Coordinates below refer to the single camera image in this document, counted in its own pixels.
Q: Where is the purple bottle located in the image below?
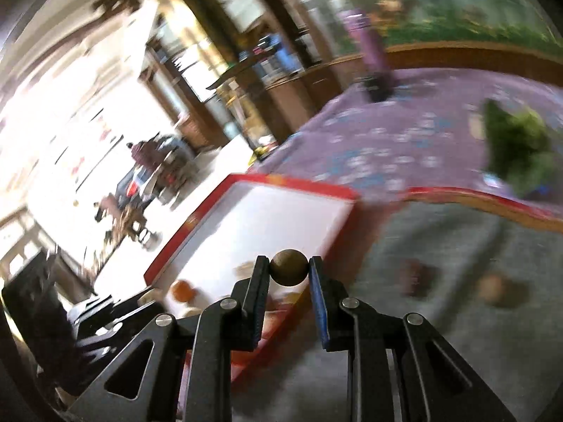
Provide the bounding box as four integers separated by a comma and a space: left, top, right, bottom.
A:
339, 6, 397, 102

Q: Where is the purple floral tablecloth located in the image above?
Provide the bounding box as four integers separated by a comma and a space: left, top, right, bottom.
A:
251, 68, 563, 212

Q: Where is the brown longan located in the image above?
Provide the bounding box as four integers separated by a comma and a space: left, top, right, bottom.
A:
269, 249, 309, 287
477, 273, 517, 308

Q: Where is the fish tank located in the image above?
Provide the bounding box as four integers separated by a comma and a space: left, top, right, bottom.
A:
286, 0, 555, 53

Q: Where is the red date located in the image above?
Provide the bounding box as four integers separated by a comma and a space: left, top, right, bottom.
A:
398, 259, 441, 297

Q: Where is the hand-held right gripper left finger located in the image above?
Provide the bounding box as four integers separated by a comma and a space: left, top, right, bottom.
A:
68, 255, 271, 422

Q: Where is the leafy green vegetable bunch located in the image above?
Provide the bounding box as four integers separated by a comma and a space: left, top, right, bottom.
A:
481, 99, 559, 198

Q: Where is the wooden glass cabinet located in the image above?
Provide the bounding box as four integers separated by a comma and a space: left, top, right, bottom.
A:
145, 0, 273, 141

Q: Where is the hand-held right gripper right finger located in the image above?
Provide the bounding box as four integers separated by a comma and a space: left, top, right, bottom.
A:
308, 255, 517, 422

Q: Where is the grey mat with braided edge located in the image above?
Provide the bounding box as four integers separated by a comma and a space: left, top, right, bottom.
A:
229, 189, 563, 422

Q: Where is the small orange fruit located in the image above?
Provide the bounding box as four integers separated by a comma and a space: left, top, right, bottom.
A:
171, 279, 196, 304

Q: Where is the red and white box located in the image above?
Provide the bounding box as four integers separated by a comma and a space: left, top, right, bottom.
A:
143, 173, 359, 383

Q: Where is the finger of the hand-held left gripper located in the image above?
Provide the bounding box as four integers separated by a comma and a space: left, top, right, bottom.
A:
66, 289, 156, 331
77, 315, 147, 360

